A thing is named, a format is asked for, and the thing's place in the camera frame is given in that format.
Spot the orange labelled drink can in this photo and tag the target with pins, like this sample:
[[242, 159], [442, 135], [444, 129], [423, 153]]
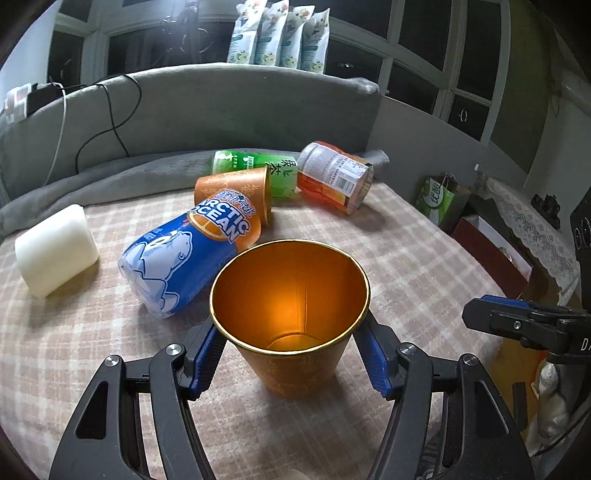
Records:
[[332, 173]]

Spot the white foam block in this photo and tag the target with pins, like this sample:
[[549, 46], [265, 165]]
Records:
[[55, 251]]

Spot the orange paper cup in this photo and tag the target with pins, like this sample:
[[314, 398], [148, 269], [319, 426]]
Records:
[[221, 187], [295, 369]]

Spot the white green snack bag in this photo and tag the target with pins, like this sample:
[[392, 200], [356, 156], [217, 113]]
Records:
[[270, 39], [293, 44], [316, 46], [244, 32]]

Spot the blue polar bear drink can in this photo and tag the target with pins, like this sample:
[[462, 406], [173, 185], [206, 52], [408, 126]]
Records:
[[184, 258]]

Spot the black power adapter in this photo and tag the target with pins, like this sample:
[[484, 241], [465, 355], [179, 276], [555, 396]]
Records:
[[42, 99]]

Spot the white lace cloth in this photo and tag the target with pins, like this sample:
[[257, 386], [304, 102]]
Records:
[[531, 221]]

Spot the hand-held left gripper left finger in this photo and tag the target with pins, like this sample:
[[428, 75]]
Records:
[[208, 357]]

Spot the person's right hand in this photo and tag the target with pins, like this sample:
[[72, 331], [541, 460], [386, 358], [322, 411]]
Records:
[[551, 401]]

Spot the green paper bag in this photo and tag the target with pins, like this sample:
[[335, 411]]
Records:
[[438, 201]]

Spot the green tea bottle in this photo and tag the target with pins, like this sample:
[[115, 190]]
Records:
[[272, 170]]

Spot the small black figurine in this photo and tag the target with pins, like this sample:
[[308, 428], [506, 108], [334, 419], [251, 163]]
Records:
[[545, 210]]

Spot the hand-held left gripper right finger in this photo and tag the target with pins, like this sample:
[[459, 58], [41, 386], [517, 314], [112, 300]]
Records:
[[373, 357]]

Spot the red gift bag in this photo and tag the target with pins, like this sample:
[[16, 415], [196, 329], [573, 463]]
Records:
[[494, 251]]

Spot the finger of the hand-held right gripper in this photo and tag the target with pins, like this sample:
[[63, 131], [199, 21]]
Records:
[[503, 321]]

